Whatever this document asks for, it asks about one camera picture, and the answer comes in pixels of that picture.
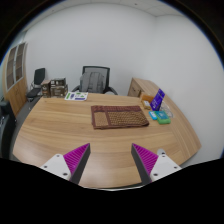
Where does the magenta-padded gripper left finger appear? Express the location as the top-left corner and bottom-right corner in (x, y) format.
(39, 142), (92, 185)

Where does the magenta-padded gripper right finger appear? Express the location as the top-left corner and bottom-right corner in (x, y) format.
(130, 143), (183, 185)

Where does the brown patterned towel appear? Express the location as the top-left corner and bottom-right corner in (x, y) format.
(90, 105), (150, 130)

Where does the blue box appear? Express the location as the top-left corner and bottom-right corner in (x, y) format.
(148, 110), (159, 121)

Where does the green box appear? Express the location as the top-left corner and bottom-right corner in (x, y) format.
(154, 110), (172, 125)

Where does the small tan box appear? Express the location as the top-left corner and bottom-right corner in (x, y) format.
(142, 99), (153, 110)

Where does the purple box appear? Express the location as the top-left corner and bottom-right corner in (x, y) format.
(149, 88), (166, 112)

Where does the white printed paper sheet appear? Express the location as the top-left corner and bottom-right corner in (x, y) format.
(64, 91), (89, 102)

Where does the orange box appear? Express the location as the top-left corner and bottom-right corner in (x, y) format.
(139, 92), (155, 104)

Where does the large dark printed carton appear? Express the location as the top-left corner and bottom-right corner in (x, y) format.
(50, 84), (69, 98)

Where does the wooden side cabinet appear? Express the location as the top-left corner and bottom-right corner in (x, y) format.
(127, 77), (161, 98)

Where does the black leather armchair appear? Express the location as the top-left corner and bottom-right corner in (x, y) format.
(0, 98), (17, 159)

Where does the small brown cardboard box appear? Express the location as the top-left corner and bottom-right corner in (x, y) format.
(40, 79), (52, 98)

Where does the grey backpack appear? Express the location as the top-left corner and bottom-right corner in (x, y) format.
(79, 71), (106, 94)

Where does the black printed carton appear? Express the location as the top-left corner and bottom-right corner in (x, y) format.
(50, 77), (67, 87)

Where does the wooden glass-door cabinet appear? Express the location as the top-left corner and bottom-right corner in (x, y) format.
(2, 41), (29, 116)

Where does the small black chair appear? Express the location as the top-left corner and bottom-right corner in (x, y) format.
(26, 67), (46, 99)

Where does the black mesh office chair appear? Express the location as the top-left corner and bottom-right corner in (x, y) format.
(71, 65), (119, 96)

